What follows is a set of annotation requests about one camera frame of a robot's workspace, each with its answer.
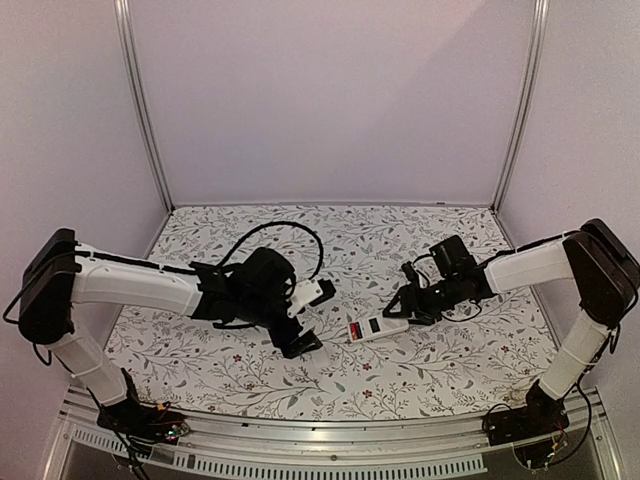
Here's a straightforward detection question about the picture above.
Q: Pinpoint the white red remote control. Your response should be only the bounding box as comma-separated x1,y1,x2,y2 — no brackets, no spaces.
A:
347,316,409,343

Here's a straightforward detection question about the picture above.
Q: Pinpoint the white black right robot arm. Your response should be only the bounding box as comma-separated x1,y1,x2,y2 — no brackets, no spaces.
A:
383,218,639,436

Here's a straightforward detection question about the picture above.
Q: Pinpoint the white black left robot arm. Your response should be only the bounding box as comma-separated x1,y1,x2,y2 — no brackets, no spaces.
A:
11,228,336,434

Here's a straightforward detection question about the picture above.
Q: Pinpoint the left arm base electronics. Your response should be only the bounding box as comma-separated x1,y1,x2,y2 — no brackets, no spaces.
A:
97,369,191,454

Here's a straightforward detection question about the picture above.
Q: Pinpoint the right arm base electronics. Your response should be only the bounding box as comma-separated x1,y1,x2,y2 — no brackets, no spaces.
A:
482,381,570,470

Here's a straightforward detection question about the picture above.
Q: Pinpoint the floral patterned table mat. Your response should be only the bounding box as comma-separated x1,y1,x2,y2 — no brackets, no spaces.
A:
106,205,556,421

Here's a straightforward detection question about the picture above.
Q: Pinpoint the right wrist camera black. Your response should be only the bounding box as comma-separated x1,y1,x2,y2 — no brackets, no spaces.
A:
401,262,429,288

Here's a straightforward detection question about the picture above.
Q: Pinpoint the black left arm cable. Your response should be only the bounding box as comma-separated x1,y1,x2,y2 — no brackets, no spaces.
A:
219,220,325,281

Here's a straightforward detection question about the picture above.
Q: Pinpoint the aluminium front rail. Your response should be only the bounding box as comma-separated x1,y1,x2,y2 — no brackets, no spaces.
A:
44,387,631,479

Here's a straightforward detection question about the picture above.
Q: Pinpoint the aluminium right frame post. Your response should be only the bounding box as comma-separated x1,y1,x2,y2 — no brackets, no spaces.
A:
491,0,550,214

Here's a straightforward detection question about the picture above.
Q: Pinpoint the aluminium frame post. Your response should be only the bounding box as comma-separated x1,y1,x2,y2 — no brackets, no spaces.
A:
491,0,550,214
114,0,175,214

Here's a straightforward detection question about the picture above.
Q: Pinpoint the aluminium left frame post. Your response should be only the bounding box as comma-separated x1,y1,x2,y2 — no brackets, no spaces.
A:
114,0,175,214

